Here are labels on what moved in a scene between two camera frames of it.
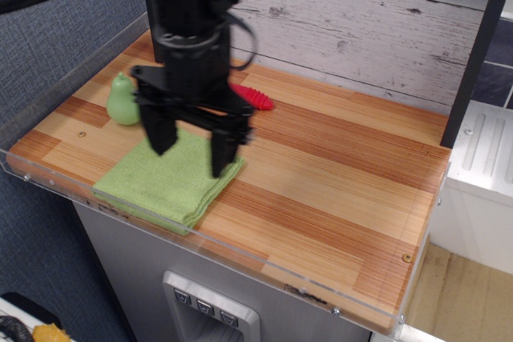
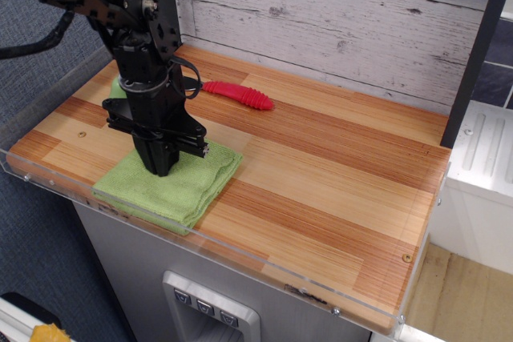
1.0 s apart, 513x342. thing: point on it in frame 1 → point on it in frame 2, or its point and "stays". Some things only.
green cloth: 172,188 stays
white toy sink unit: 474,215 stays
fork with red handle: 252,96 stays
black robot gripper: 193,79 → 157,110
